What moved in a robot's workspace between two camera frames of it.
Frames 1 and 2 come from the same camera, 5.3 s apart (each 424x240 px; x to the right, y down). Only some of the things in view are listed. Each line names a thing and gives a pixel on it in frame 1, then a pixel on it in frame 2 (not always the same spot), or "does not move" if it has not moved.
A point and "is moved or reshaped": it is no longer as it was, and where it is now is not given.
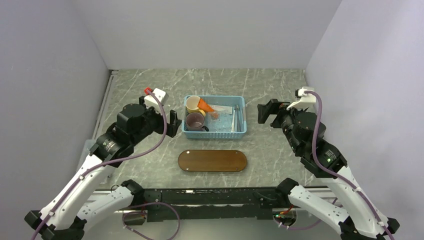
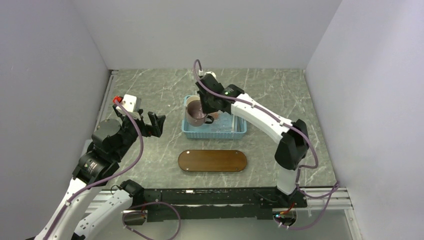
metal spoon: x=238 y=122 does not move
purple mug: x=194 y=121 is moved or reshaped
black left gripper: x=152 y=110 → x=157 y=122
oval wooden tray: x=212 y=161 does not move
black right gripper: x=272 y=107 → x=205 y=108
